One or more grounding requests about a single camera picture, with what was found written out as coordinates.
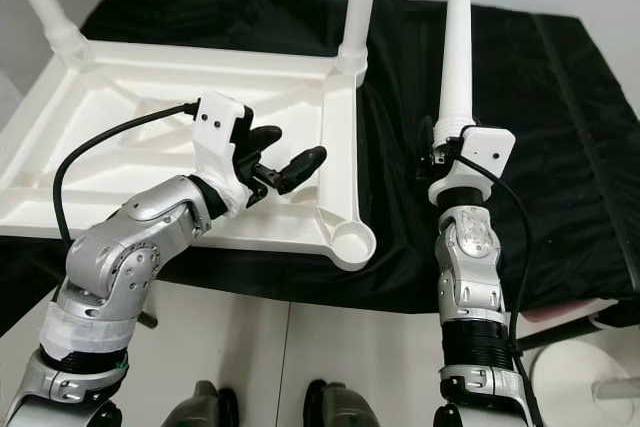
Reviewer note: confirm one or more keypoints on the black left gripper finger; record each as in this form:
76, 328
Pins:
262, 142
302, 169

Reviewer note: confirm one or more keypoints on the white plastic table top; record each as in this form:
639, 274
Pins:
100, 117

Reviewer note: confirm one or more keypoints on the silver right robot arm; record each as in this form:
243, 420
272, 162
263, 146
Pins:
465, 257

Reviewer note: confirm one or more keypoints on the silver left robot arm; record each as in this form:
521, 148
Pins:
130, 247

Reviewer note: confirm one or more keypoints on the black table cloth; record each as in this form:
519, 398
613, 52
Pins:
580, 197

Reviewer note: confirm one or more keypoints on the black metal table leg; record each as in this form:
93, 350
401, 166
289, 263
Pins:
146, 320
560, 332

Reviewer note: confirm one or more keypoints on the dark robot left foot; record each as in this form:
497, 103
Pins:
202, 407

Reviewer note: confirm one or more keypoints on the dark robot foot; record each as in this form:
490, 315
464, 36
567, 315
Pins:
342, 407
202, 407

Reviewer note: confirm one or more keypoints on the dark robot right foot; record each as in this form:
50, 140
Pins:
342, 407

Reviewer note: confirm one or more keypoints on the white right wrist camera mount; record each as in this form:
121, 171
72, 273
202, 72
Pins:
485, 147

